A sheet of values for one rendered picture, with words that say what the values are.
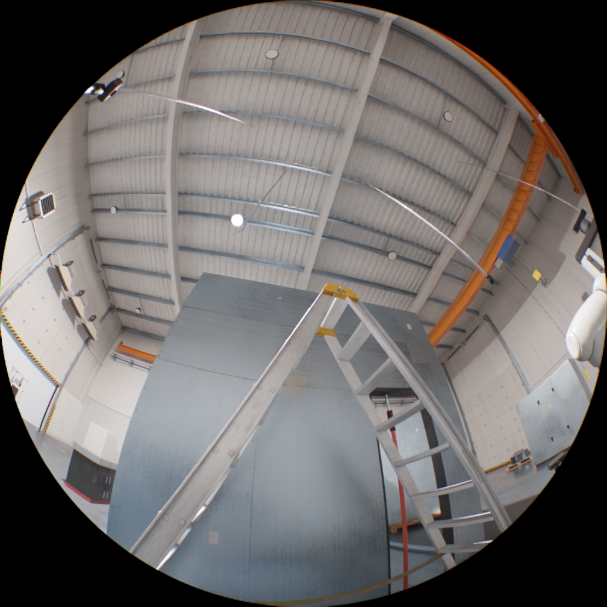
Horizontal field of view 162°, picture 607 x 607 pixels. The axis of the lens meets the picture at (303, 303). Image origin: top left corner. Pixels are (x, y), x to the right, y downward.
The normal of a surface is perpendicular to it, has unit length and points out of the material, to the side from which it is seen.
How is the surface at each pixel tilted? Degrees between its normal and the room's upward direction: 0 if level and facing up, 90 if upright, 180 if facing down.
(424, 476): 90
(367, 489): 90
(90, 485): 90
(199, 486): 88
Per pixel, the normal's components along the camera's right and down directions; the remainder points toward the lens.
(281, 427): 0.23, -0.74
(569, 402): -0.97, -0.18
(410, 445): -0.11, -0.76
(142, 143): -0.01, 0.70
